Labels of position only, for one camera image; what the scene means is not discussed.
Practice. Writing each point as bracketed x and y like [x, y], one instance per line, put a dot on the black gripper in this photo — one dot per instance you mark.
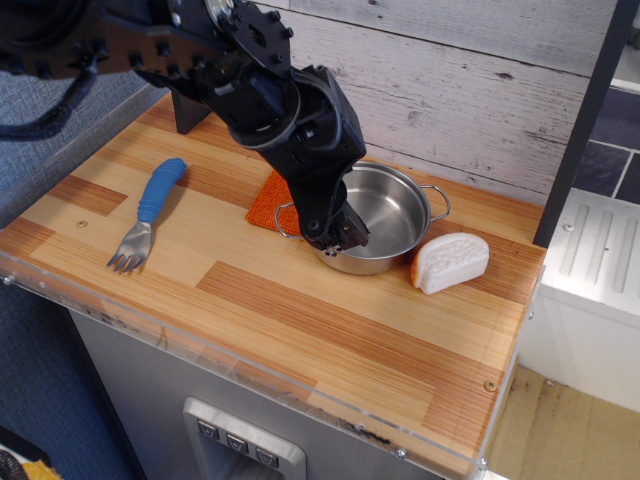
[312, 148]

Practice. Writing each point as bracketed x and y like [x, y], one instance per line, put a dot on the silver pot with handles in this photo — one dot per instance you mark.
[396, 212]

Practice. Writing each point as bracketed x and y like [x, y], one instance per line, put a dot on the silver cabinet button panel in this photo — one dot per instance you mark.
[227, 447]

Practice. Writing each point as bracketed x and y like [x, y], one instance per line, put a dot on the dark shelf post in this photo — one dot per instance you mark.
[604, 69]
[187, 112]

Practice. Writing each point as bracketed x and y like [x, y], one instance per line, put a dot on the blue handled toy fork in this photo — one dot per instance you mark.
[136, 245]

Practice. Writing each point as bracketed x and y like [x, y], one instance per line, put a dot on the white toy cheese wedge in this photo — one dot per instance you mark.
[449, 260]

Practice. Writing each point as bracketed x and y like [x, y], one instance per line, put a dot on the dark right shelf post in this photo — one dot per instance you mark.
[604, 69]

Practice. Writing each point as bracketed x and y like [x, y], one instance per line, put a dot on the white toy sink unit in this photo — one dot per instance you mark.
[583, 324]

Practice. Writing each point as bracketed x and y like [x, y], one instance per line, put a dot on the clear acrylic table guard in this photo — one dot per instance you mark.
[396, 368]

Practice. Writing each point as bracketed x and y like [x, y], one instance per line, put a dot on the dark left shelf post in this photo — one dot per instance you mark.
[187, 112]

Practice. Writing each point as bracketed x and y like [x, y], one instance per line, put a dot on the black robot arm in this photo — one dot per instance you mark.
[230, 58]

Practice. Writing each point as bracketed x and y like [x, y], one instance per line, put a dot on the orange knitted rag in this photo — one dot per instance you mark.
[273, 207]

